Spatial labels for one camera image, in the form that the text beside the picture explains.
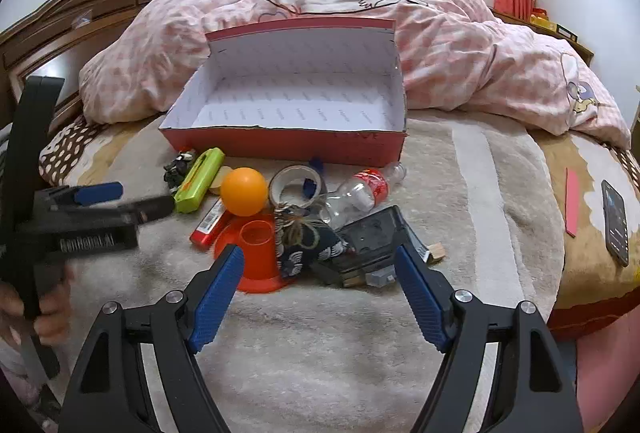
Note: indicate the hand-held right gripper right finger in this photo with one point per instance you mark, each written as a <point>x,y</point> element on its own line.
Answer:
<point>420,298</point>

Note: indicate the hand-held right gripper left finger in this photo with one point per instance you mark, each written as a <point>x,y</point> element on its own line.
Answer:
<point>217,298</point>

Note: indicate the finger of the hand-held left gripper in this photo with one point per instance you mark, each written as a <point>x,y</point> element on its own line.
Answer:
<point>150,209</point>
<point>97,193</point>

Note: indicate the black and white toy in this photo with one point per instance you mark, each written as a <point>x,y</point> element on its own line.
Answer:
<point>176,170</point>

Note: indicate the green utility knife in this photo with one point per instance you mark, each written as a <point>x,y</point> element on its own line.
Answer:
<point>197,180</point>

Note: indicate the red plastic funnel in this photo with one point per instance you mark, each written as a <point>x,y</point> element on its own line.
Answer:
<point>257,258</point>

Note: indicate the red lighter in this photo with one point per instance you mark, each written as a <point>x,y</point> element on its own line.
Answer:
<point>210,223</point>

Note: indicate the round wooden disc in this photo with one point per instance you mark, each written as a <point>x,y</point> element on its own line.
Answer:
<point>217,185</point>

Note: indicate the dark grey plastic box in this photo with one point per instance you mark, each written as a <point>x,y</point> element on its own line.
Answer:
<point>370,233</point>

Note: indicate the dark blue patterned pouch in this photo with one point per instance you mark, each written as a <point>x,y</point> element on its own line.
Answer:
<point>300,260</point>

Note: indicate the orange ball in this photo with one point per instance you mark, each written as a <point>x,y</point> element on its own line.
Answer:
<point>244,190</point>

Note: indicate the clear plastic bottle red label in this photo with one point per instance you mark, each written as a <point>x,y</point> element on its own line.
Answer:
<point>370,185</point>

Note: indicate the black tape roll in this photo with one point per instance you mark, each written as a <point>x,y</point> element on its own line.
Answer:
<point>295,169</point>

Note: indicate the red cardboard box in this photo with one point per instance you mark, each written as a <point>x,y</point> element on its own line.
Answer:
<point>300,88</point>

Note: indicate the person's left hand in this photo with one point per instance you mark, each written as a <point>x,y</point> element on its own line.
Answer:
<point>52,308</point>

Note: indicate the brown polka dot pillow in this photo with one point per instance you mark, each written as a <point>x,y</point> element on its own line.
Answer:
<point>65,153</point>

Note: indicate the beige fleece blanket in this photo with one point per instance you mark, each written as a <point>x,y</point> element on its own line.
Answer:
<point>325,363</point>

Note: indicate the tan cartoon bed sheet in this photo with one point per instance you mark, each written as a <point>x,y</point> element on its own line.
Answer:
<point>590,288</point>

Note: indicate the dark wooden headboard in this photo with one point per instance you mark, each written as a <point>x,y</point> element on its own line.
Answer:
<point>100,3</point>

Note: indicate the red paper strip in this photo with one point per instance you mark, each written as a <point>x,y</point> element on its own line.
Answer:
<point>571,208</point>

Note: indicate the pink mattress cover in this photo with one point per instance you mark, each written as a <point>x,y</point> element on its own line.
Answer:
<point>605,373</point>

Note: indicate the black smartphone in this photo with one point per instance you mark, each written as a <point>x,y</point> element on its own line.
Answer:
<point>615,223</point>

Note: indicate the pink checked quilt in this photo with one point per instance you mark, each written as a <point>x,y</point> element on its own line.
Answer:
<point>475,63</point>

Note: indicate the yellow box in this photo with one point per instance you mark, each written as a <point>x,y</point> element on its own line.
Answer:
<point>542,19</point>

